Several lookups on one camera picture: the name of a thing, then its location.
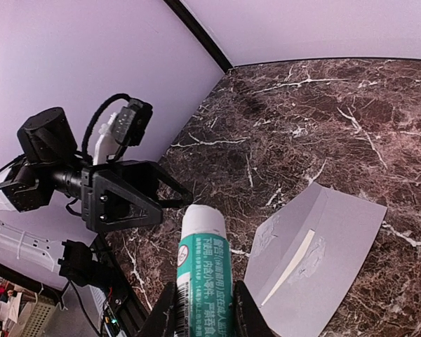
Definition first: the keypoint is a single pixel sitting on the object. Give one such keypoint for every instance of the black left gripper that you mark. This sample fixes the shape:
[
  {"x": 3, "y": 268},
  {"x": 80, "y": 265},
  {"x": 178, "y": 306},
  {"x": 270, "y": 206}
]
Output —
[{"x": 132, "y": 194}]

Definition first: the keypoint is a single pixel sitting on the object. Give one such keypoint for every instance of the white slotted cable duct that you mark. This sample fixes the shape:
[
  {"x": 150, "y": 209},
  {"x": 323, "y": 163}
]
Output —
[{"x": 108, "y": 323}]

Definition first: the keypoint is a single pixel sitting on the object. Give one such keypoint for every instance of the black left corner post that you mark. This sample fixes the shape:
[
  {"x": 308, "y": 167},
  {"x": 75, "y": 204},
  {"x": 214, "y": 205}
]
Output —
[{"x": 200, "y": 34}]

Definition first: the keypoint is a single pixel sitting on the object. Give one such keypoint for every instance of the grey paper envelope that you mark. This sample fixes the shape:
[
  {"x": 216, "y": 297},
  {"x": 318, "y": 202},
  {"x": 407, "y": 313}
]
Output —
[{"x": 345, "y": 229}]

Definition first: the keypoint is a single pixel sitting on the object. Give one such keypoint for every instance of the white green glue stick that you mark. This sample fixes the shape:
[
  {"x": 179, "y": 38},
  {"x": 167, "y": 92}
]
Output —
[{"x": 204, "y": 288}]

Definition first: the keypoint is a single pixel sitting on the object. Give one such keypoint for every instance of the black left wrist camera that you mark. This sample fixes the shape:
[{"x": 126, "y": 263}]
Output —
[{"x": 128, "y": 129}]

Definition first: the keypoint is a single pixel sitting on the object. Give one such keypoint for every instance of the cream lined letter paper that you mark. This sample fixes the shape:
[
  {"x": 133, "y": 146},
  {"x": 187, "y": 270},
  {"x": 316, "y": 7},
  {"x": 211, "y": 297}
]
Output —
[{"x": 298, "y": 256}]

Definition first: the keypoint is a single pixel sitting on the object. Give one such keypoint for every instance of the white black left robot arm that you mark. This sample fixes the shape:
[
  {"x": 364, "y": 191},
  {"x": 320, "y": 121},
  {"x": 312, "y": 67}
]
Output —
[{"x": 50, "y": 163}]

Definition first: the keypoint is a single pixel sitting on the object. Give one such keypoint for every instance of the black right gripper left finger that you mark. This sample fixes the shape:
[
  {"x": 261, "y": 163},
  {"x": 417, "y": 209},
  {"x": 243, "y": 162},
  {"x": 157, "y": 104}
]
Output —
[{"x": 161, "y": 320}]

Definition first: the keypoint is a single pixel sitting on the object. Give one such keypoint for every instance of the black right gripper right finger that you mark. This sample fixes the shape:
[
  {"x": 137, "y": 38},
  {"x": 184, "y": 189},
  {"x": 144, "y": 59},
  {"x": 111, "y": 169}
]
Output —
[{"x": 248, "y": 320}]

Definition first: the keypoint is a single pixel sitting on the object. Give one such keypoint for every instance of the white perforated storage basket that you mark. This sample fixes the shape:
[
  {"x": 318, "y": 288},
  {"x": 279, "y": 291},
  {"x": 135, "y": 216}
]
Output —
[{"x": 35, "y": 316}]

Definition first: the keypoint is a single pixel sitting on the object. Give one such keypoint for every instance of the black front frame rail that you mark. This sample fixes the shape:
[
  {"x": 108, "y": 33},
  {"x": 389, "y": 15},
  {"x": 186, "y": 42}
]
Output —
[{"x": 108, "y": 276}]

